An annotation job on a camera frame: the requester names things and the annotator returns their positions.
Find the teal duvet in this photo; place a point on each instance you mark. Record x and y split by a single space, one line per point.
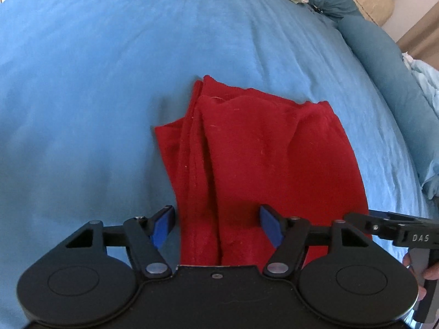
418 123

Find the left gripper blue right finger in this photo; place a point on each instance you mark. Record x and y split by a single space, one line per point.
289 238

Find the blue bed sheet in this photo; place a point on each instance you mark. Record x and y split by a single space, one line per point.
84 83

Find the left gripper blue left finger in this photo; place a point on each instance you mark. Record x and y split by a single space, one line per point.
144 237

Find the red long-sleeve sweater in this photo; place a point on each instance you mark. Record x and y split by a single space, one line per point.
238 149

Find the beige curtain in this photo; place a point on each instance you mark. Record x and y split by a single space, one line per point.
421 41

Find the person's right hand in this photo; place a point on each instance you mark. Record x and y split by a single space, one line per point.
431 274

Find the light blue blanket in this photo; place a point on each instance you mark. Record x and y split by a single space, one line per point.
427 78

